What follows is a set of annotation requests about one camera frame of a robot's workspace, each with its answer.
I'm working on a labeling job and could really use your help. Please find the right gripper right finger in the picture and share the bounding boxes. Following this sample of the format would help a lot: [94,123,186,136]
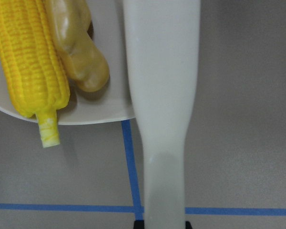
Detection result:
[185,221,192,229]

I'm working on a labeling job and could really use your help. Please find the yellow toy corn cob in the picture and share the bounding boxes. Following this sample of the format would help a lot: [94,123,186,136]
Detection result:
[0,0,70,147]

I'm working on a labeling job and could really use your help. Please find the white plastic dustpan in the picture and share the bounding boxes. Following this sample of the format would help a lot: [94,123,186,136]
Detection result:
[0,0,133,125]

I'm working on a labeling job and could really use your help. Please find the tan toy ginger root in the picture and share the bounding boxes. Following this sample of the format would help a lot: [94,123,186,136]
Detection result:
[45,0,110,92]

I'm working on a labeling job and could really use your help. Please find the white brush black bristles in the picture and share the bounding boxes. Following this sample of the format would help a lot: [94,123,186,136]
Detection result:
[123,0,201,229]

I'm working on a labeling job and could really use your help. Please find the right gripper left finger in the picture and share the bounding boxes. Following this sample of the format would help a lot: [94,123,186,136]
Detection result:
[133,220,145,229]

